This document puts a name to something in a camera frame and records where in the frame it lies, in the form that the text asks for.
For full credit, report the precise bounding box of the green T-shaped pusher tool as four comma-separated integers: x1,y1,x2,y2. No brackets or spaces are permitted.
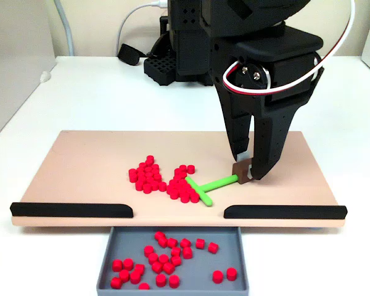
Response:
185,158,254,207

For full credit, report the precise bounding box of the grey tray container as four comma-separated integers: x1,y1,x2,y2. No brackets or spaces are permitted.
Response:
96,226,250,293

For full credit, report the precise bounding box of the black table clamp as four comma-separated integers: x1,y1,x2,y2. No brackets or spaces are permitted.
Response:
117,43,149,67

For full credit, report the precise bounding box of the beige flat board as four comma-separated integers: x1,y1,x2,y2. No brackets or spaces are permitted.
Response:
10,129,347,229

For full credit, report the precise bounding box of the white red gripper servo cable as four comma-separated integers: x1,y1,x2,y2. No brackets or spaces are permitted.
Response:
222,0,357,95

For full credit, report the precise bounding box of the black board edge rail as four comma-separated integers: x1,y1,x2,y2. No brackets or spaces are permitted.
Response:
9,202,134,219
223,204,348,220

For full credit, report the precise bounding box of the white USB cable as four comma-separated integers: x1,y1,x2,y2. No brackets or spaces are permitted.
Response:
115,0,169,58

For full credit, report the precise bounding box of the pale grey cable conduit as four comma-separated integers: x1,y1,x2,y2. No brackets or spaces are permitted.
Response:
53,0,75,57

